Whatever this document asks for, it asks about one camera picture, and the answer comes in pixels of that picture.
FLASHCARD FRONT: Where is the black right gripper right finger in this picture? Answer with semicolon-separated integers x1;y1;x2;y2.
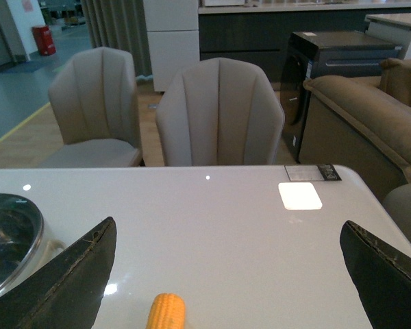
340;221;411;328

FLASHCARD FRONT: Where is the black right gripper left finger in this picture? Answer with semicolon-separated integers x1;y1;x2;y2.
0;217;117;328

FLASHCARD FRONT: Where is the yellow corn cob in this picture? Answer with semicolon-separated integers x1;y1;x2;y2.
146;293;186;329

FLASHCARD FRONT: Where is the white electric cooking pot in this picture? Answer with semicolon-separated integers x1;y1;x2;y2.
0;193;66;297

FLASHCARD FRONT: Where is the table label sticker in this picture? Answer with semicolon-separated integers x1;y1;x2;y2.
284;164;342;182

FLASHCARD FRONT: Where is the brown sofa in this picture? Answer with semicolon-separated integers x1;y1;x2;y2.
298;58;411;200

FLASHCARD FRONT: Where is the beige chair left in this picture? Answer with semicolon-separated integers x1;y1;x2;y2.
40;47;145;168

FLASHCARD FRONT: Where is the beige chair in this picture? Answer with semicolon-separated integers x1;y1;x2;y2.
155;58;285;167
40;47;145;168

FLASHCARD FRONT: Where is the beige chair right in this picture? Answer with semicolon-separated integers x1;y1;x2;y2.
155;58;285;167

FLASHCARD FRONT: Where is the black appliance box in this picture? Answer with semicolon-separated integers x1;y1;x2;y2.
279;31;402;161

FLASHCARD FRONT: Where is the red fire extinguisher box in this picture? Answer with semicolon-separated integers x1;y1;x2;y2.
32;25;56;56

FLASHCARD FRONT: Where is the beige curtain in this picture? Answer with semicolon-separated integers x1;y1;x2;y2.
81;0;152;76

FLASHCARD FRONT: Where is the dark kitchen counter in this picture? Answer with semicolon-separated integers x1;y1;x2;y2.
197;3;391;83

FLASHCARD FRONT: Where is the white pillar cabinet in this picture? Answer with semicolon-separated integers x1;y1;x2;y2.
143;0;200;92

